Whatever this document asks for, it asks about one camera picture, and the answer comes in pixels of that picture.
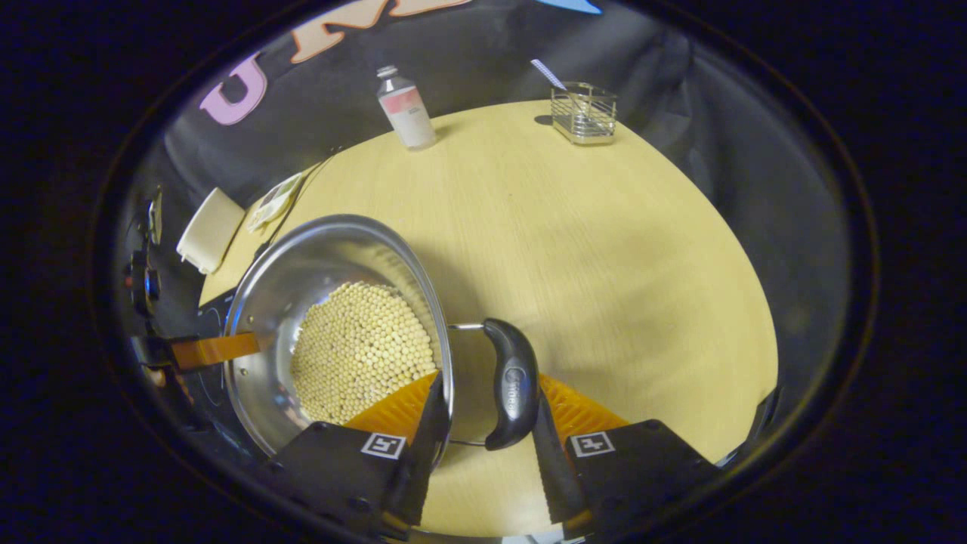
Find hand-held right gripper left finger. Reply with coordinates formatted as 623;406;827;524
264;370;452;537

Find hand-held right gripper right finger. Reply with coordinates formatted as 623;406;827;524
531;374;718;533

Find black induction cooktop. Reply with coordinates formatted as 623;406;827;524
189;287;261;454

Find steel pot with black handle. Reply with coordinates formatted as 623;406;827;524
223;214;542;459

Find white toaster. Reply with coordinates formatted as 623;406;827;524
176;187;246;275

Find white divided plate of beans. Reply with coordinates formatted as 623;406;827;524
246;172;304;232

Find small clear bottle red label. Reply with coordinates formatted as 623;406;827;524
376;65;438;150

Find black backdrop cloth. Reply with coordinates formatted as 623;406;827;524
113;0;858;469

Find thin striped straw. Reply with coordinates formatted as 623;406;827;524
530;59;569;93

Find metal wire utensil holder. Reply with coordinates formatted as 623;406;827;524
550;82;618;146

